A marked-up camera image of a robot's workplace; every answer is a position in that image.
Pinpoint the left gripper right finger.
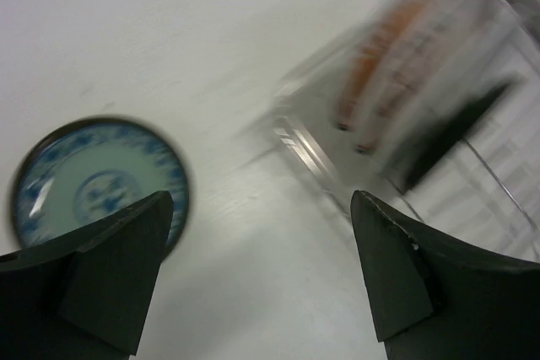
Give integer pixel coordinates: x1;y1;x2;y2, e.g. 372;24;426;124
350;191;539;359

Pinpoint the white plate red rim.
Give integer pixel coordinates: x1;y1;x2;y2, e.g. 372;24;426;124
337;0;456;153

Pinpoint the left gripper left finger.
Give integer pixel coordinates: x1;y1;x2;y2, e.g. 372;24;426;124
1;191;173;359

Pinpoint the metal wire dish rack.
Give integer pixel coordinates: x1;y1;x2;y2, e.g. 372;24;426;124
262;0;539;261

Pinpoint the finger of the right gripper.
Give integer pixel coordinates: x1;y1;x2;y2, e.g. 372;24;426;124
388;77;523;190

